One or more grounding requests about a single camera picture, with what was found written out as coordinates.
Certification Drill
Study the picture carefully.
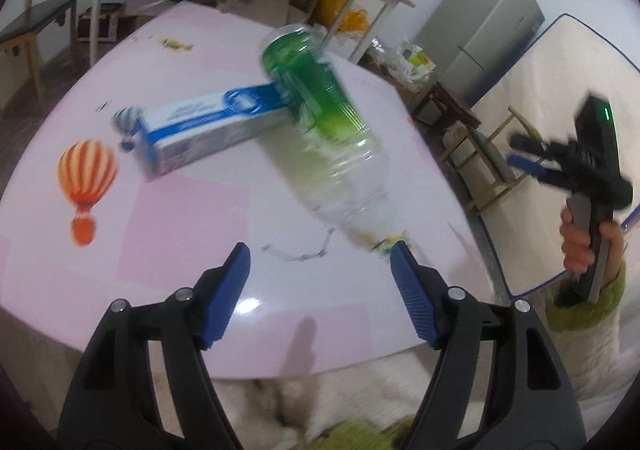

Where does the blue and white carton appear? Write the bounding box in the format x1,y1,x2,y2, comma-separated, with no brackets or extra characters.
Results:
136,82,291,181

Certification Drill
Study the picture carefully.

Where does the person's right hand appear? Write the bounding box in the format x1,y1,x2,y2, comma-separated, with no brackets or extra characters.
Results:
559,207,626,285

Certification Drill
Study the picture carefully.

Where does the green plastic bottle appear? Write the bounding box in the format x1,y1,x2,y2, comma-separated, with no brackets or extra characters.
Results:
260,26,408,258

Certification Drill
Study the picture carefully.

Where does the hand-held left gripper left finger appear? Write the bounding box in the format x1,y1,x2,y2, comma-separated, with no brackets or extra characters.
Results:
56,242,251,450

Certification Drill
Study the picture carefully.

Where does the white pillow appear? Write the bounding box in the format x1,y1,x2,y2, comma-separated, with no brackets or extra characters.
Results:
220,0,311,25

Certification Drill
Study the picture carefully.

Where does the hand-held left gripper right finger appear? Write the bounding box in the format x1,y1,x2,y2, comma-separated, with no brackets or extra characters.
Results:
390,240,587,450

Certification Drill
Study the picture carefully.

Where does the wooden chair with dark seat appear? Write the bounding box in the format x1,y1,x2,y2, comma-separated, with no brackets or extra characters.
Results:
442,106,538,215

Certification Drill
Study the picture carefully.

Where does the white fleece robe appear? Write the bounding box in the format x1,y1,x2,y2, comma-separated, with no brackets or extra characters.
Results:
150,350,436,450

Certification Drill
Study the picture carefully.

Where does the dark wooden stool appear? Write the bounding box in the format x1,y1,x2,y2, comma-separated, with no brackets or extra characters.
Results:
410,81,481,131

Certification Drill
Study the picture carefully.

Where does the grey refrigerator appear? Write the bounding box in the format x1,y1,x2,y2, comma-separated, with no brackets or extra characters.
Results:
415,0,546,105

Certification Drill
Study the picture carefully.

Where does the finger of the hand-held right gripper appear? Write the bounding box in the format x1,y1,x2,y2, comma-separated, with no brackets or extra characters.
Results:
506,154,556,188
509,132,551,158

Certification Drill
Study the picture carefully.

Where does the cream mattress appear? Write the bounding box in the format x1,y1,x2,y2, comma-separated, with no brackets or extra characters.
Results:
470,14,640,298

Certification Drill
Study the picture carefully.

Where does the person's right forearm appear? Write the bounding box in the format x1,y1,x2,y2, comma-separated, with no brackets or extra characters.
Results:
544,262,640,436

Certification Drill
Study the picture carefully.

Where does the dark wooden bench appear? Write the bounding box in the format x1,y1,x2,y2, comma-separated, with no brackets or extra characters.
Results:
0,0,81,105

